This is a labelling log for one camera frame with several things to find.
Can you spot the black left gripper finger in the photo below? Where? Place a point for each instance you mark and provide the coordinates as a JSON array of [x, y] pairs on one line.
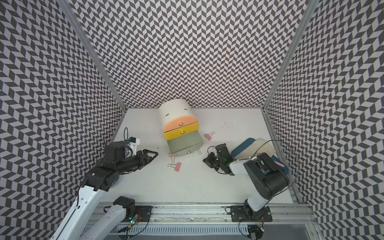
[[149, 156], [146, 165]]

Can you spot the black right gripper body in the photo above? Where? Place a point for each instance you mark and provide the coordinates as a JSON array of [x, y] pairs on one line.
[[221, 163]]

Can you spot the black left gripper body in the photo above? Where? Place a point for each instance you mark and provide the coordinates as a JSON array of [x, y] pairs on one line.
[[132, 163]]

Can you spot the green bottom drawer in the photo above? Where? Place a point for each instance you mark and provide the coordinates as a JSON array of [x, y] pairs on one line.
[[186, 144]]

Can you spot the yellow drawer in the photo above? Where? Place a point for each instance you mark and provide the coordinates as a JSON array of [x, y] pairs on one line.
[[181, 131]]

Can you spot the white round drawer cabinet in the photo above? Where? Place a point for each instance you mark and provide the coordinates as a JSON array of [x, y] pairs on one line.
[[174, 109]]

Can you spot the orange top drawer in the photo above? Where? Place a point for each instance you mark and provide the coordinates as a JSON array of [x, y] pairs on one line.
[[179, 122]]

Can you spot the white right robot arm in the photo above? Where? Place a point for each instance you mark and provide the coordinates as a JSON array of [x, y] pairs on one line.
[[266, 175]]

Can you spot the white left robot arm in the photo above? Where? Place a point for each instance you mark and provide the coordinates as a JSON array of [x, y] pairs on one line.
[[94, 187]]

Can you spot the blue patterned bowl far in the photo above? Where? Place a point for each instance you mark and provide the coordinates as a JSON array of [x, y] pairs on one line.
[[128, 151]]

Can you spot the blue patterned bowl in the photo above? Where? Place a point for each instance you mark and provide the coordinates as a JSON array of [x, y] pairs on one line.
[[116, 181], [128, 151]]

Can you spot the blue patterned bowl near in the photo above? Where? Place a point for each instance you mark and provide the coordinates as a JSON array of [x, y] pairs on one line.
[[116, 181]]

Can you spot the beige cloth napkin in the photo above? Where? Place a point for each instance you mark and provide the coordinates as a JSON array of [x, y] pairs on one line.
[[257, 147]]

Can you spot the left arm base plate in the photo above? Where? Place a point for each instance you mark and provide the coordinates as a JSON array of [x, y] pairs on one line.
[[144, 214]]

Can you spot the aluminium front rail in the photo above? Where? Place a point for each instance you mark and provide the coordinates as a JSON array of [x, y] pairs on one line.
[[216, 214]]

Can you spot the pink handled utensil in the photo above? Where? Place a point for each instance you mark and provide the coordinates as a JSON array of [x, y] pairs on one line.
[[280, 164]]

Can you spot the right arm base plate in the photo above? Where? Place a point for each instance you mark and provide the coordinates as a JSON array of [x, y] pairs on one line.
[[245, 214]]

